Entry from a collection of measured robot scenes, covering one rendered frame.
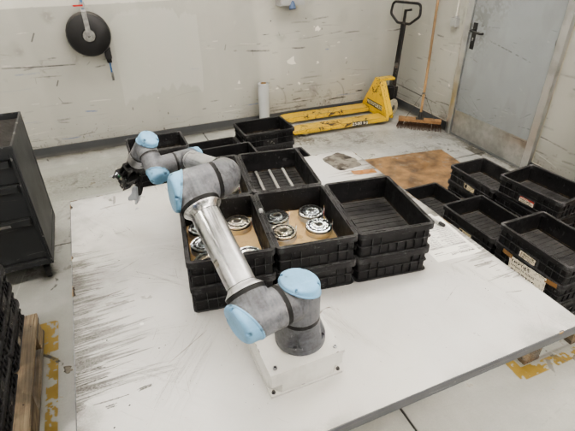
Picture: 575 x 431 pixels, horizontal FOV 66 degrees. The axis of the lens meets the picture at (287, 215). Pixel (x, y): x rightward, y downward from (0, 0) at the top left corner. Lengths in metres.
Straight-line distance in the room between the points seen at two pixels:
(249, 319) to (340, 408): 0.39
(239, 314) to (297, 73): 4.27
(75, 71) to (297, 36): 2.24
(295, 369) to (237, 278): 0.31
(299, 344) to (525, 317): 0.83
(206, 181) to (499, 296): 1.13
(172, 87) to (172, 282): 3.29
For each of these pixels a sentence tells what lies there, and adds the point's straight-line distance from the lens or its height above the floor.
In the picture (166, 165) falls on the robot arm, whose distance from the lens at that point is 1.69.
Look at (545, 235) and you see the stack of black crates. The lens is 2.67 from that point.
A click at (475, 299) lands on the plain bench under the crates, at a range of 1.77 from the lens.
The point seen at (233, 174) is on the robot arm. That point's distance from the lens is 1.34.
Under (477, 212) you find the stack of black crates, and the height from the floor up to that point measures 0.38.
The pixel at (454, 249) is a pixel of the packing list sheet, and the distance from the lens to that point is 2.00.
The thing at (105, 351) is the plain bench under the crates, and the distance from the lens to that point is 1.60.
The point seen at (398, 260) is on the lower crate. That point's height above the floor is 0.78.
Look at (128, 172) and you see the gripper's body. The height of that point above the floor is 1.06.
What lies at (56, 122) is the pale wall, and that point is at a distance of 4.86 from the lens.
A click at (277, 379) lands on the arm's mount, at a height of 0.77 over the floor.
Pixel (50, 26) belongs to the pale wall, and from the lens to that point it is 4.66.
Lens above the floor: 1.82
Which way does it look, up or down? 32 degrees down
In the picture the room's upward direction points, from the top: 1 degrees counter-clockwise
